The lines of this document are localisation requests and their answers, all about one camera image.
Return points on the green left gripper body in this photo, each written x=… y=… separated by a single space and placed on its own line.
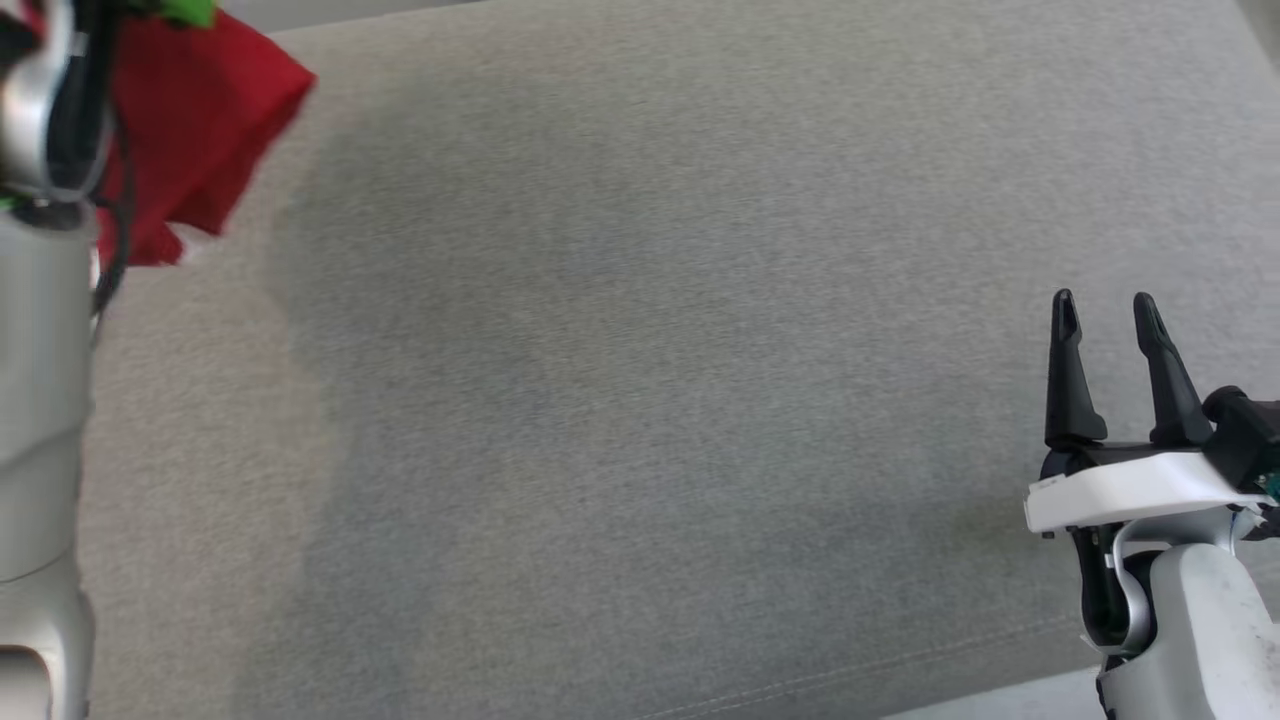
x=185 y=10

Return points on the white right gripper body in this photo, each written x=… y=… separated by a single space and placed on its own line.
x=1130 y=490

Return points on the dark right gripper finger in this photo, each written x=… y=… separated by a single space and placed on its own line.
x=1070 y=400
x=1172 y=400

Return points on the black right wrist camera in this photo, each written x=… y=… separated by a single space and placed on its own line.
x=1250 y=430

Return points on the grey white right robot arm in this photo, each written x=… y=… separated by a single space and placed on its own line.
x=1200 y=620

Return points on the red shirt with white sleeves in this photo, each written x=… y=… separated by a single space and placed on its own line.
x=200 y=120

